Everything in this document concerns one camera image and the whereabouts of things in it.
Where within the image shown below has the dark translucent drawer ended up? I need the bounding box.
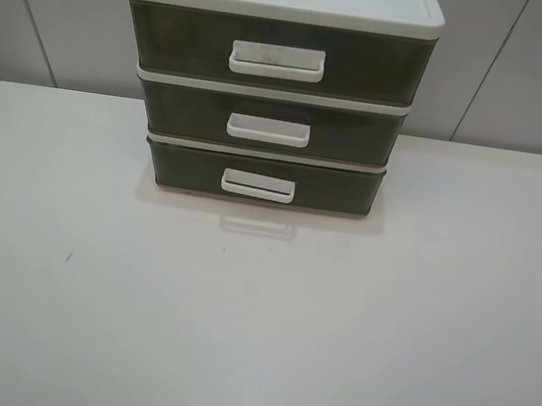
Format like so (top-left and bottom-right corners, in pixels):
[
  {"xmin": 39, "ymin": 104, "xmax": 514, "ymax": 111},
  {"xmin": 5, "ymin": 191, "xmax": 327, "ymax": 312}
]
[
  {"xmin": 142, "ymin": 80, "xmax": 404, "ymax": 168},
  {"xmin": 129, "ymin": 0, "xmax": 436, "ymax": 107},
  {"xmin": 147, "ymin": 139, "xmax": 385, "ymax": 216}
]

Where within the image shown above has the white plastic drawer cabinet frame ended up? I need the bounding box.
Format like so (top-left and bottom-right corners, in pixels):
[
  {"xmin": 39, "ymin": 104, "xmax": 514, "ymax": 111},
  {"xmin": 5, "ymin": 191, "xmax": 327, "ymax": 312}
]
[{"xmin": 128, "ymin": 0, "xmax": 445, "ymax": 175}]

